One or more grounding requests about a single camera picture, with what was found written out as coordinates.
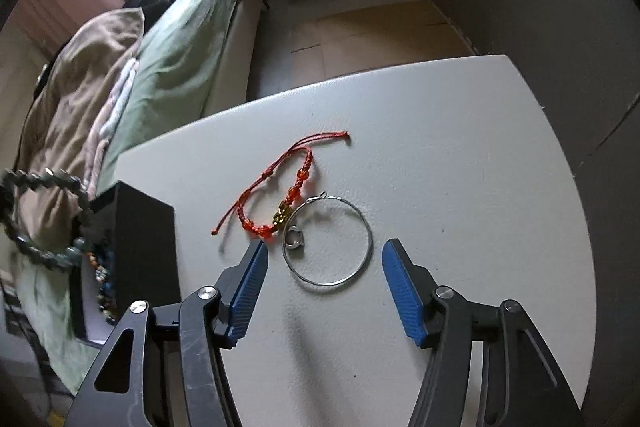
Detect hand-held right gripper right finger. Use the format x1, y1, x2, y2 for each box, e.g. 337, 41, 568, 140
381, 238, 586, 427

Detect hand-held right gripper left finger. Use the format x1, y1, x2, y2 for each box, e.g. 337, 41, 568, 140
60, 239, 271, 427

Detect thin silver bangle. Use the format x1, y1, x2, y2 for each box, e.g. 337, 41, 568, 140
282, 191, 374, 289

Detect silver ring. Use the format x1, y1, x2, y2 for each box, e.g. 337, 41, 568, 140
282, 224, 307, 258

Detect red string bracelet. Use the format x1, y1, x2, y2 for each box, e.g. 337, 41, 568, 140
211, 131, 352, 242

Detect black box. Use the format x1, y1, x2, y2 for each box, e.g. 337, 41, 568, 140
70, 181, 182, 350

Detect grey-green bead bracelet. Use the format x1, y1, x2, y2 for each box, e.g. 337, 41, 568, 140
0, 167, 96, 269

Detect bed with green sheet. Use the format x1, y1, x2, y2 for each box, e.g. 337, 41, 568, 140
10, 0, 266, 398

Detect beige blanket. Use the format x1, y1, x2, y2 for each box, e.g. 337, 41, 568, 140
12, 7, 147, 258

